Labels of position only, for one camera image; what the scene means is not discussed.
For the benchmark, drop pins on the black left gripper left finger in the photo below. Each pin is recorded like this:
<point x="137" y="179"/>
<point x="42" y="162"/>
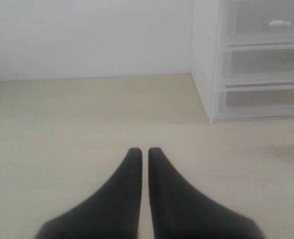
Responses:
<point x="112" y="212"/>

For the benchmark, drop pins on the white plastic drawer cabinet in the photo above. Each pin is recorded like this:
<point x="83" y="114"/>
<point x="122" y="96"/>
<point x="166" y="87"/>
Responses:
<point x="207" y="55"/>

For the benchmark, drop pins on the clear middle wide drawer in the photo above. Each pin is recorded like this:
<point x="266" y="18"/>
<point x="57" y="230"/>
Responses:
<point x="264" y="65"/>

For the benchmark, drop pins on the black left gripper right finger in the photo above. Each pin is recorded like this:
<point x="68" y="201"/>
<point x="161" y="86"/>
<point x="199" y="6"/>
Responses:
<point x="180" y="211"/>

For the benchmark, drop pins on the clear bottom wide drawer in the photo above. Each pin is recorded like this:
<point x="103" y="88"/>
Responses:
<point x="256" y="103"/>

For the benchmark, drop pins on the clear wide drawer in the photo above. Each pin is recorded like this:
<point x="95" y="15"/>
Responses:
<point x="264" y="65"/>
<point x="256" y="103"/>

